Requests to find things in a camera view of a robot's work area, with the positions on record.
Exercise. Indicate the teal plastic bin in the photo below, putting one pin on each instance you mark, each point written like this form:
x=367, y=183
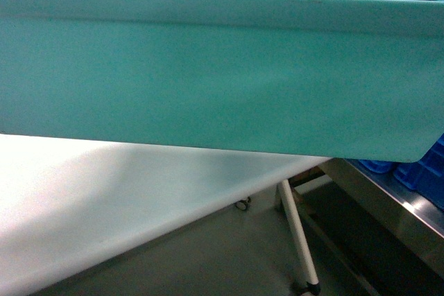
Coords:
x=360, y=79

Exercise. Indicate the caster wheel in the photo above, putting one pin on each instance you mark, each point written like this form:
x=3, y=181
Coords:
x=243, y=205

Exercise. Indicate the white table leg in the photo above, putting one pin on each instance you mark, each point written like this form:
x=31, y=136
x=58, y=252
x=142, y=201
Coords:
x=311, y=284

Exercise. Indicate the large blue plastic crate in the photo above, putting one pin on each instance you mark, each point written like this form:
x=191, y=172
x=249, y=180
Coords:
x=424, y=176

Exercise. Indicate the stainless steel cart frame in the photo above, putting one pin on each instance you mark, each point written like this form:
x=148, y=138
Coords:
x=387, y=239

